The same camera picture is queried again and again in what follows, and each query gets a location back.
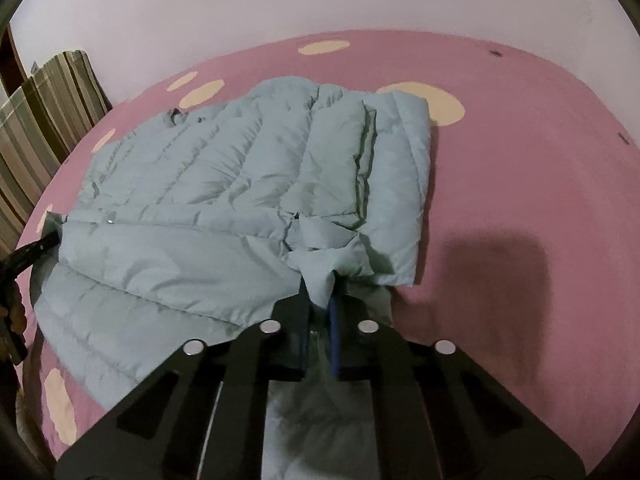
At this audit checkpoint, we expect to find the light blue quilted puffer jacket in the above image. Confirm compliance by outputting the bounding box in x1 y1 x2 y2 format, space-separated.
30 76 433 480

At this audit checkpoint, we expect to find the pink polka dot bed sheet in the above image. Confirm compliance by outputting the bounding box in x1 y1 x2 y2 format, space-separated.
22 30 639 470

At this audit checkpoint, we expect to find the striped fabric headboard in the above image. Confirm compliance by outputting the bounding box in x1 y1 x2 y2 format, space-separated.
0 50 112 256

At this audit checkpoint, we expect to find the dark brown wooden door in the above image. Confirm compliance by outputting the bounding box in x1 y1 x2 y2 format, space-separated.
0 25 28 96

